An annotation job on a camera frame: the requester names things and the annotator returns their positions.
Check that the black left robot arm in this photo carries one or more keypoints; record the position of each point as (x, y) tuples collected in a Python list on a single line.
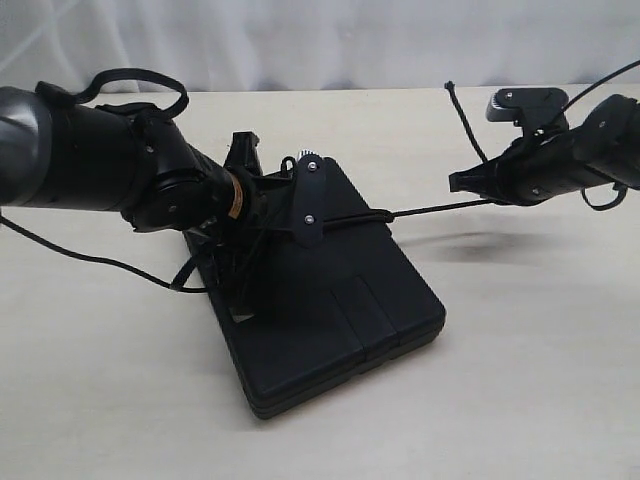
[(57, 153)]

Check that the white backdrop curtain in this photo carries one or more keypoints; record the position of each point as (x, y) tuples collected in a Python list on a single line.
[(314, 45)]

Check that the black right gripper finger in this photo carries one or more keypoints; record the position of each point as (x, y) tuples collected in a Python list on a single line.
[(489, 193), (481, 174)]

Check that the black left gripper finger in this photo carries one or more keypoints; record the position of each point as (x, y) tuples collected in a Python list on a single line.
[(265, 289), (216, 268)]

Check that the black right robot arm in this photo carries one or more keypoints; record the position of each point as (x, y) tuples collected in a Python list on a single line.
[(604, 149)]

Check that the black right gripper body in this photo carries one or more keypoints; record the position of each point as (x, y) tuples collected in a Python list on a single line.
[(538, 173)]

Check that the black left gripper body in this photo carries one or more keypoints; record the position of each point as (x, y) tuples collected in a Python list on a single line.
[(258, 197)]

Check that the black plastic carrying case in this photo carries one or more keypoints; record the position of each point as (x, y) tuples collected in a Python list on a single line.
[(355, 302)]

